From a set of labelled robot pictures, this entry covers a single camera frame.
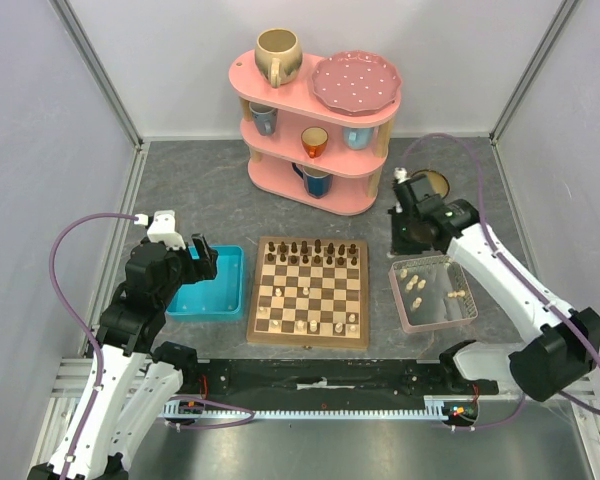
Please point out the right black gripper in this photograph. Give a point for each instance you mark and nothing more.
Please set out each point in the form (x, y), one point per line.
(407, 198)

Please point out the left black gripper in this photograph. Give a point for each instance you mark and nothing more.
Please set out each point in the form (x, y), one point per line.
(203, 268)

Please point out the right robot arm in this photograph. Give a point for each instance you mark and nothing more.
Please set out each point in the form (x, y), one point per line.
(560, 344)

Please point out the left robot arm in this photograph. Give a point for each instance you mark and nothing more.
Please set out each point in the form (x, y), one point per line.
(127, 387)

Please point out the wooden chess board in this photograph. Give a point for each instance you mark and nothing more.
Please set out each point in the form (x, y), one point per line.
(337, 274)

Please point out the brown ceramic bowl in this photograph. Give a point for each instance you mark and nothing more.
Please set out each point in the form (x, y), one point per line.
(438, 181)

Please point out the blue plastic bin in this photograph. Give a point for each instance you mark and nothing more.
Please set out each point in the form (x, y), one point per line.
(217, 300)

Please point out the pink clear plastic tray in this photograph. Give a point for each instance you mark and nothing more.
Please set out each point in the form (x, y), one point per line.
(431, 293)

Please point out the light blue mug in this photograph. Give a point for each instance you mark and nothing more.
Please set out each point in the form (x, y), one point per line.
(357, 138)

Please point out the dark blue mug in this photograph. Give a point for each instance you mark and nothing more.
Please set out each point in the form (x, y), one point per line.
(317, 183)

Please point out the pink three-tier shelf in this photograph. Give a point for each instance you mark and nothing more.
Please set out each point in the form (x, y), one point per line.
(303, 151)

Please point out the orange cup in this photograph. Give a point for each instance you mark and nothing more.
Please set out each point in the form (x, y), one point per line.
(314, 141)

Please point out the grey-blue mug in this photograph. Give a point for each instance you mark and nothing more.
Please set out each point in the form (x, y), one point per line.
(264, 117)

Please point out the pink polka dot plate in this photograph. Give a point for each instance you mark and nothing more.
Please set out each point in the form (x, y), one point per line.
(356, 83)

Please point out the beige ceramic mug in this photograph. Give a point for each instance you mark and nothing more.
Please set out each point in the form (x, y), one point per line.
(278, 56)

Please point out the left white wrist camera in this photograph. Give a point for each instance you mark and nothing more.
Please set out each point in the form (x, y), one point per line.
(161, 228)

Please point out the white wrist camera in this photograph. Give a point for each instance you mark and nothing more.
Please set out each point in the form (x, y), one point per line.
(161, 228)
(400, 176)

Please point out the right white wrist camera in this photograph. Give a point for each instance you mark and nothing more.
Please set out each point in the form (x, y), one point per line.
(400, 176)

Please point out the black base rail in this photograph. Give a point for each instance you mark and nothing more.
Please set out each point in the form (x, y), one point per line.
(321, 385)

